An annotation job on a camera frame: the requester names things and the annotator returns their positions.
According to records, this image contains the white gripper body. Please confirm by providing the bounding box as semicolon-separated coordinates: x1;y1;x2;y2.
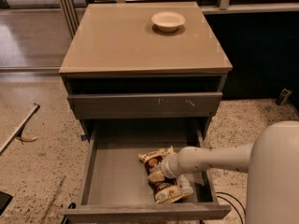
161;153;183;179

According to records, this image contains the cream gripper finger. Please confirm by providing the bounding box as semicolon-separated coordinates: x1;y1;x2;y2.
148;169;165;183

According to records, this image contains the brown chip bag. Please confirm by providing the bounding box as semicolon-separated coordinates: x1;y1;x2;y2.
138;147;194;203

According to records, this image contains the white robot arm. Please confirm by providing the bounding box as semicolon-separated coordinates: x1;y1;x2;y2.
149;120;299;224

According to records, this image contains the open grey middle drawer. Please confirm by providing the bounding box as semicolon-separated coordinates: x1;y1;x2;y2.
64;129;231;224

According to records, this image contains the closed grey top drawer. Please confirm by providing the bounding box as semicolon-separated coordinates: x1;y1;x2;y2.
67;92;222;119

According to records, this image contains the grey drawer cabinet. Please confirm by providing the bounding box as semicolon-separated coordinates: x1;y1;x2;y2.
60;2;232;134

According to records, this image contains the small black floor device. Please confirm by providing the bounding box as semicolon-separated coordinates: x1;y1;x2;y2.
276;89;292;105

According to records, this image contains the metal table edge left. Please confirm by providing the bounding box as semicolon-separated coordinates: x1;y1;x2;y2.
0;103;40;155

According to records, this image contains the white paper bowl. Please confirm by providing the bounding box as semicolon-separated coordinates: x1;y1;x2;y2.
151;11;186;33

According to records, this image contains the dark object bottom left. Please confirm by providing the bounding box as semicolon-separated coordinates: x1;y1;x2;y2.
0;191;13;215

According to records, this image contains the black cable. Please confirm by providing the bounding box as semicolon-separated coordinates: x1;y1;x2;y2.
215;191;247;224

